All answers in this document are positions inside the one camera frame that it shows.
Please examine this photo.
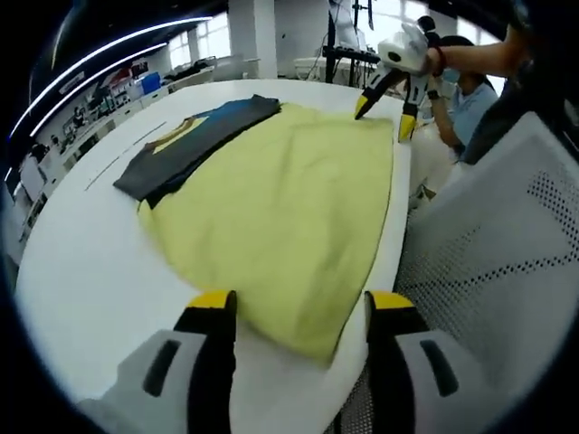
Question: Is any black tripod stand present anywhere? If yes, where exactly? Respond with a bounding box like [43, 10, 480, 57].
[323, 0, 345, 85]

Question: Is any red and black wall banner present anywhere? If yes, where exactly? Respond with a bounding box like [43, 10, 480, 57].
[103, 62, 150, 87]

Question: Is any person's right hand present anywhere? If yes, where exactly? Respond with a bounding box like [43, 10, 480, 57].
[422, 44, 442, 78]

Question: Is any red bead bracelet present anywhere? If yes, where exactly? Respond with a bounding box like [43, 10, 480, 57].
[432, 44, 449, 78]

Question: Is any ceiling light strip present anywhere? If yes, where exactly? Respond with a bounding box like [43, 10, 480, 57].
[8, 16, 214, 141]

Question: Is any yellow blue grey garment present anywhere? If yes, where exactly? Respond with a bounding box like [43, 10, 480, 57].
[112, 93, 394, 365]

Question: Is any white template strip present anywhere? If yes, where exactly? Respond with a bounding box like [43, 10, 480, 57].
[83, 120, 169, 191]

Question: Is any blue storage bin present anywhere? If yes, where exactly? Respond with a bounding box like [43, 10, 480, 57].
[135, 71, 162, 95]

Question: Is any white square pillar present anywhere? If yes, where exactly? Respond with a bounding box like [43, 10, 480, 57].
[228, 0, 290, 82]

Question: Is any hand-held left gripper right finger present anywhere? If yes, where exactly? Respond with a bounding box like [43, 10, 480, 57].
[364, 289, 498, 434]

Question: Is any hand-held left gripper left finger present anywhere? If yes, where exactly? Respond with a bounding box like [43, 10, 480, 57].
[74, 288, 239, 434]

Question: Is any white mesh office chair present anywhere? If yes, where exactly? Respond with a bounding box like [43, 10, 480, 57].
[332, 110, 579, 434]

